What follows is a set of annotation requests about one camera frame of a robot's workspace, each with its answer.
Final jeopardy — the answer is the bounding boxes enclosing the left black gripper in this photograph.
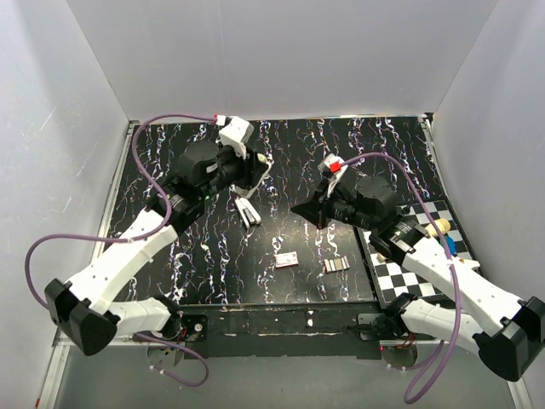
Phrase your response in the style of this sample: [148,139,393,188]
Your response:
[200,141,267,200]

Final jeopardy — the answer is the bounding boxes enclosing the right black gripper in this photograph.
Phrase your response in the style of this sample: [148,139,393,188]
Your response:
[290,178,376,232]

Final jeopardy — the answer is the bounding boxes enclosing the white black stapler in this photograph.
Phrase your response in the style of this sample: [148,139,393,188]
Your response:
[235,198,261,229]

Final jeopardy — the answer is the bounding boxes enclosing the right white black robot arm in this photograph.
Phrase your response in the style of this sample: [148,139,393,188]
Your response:
[291,176,544,382]

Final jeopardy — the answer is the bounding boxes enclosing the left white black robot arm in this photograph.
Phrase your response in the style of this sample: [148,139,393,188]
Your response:
[45,141,271,356]

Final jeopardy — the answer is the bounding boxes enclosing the silver staple strips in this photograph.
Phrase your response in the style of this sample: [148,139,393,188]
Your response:
[324,256,350,274]

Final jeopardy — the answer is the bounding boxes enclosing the red white staple box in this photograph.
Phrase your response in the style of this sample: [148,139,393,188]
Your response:
[275,251,299,268]

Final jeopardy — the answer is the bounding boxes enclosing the black white checkered board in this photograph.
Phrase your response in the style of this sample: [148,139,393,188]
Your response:
[356,199,476,309]

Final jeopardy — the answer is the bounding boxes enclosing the wooden peg doll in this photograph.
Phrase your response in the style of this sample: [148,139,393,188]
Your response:
[376,217,452,262]

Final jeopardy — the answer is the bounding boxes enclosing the blue toy brick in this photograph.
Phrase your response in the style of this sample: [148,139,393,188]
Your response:
[445,234,457,256]

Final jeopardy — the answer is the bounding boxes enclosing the white plastic piece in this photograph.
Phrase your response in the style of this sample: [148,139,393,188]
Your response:
[459,258,480,271]

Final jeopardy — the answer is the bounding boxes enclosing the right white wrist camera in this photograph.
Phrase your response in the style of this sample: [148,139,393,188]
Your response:
[318,153,348,198]

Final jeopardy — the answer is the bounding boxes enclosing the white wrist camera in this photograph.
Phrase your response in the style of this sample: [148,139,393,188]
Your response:
[215,114,254,159]
[318,153,348,198]

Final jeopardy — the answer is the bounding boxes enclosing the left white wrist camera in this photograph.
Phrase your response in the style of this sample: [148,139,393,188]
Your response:
[215,114,254,159]

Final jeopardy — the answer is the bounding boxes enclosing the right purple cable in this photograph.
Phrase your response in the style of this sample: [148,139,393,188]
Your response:
[340,152,462,405]

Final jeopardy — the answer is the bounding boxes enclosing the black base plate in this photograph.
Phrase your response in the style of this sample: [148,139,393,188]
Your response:
[166,302,395,360]

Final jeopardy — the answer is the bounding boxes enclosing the aluminium mounting rail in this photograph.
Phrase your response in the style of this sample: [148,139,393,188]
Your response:
[50,308,529,401]

